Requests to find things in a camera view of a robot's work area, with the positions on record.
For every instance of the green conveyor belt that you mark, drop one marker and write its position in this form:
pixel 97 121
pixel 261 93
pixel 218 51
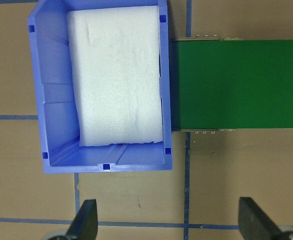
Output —
pixel 231 84

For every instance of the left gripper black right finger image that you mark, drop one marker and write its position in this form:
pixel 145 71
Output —
pixel 253 223

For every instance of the blue plastic bin left side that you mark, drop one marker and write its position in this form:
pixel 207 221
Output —
pixel 57 114

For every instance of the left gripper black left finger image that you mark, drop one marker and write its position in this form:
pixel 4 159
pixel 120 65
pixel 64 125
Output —
pixel 85 224

